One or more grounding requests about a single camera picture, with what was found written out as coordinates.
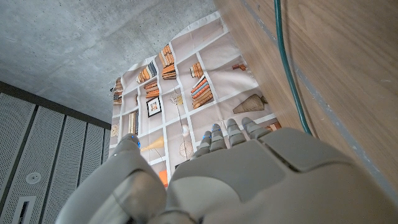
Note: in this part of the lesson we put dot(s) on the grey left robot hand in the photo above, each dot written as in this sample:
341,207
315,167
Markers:
248,180

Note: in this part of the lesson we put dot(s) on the printed bookshelf backdrop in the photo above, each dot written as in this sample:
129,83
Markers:
224,77

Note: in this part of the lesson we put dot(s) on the round white ceiling fixture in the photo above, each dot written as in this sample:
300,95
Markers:
33,178

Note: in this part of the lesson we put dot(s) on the rectangular white ceiling slot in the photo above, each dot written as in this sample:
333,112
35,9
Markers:
17,211

